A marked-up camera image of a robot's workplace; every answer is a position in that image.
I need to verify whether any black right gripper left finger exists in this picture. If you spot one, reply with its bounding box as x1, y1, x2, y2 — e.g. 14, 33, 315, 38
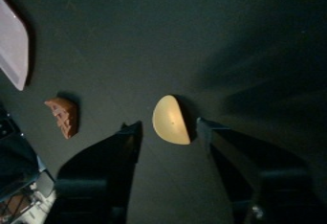
44, 121, 144, 224

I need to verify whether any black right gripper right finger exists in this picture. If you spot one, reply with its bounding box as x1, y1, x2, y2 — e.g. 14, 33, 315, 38
195, 117, 327, 224

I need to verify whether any yellow toy chip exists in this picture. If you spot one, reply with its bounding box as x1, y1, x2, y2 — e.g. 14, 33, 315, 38
152, 94, 192, 146

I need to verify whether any brown toy waffle piece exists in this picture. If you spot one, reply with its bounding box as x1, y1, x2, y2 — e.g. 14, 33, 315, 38
44, 97, 79, 140

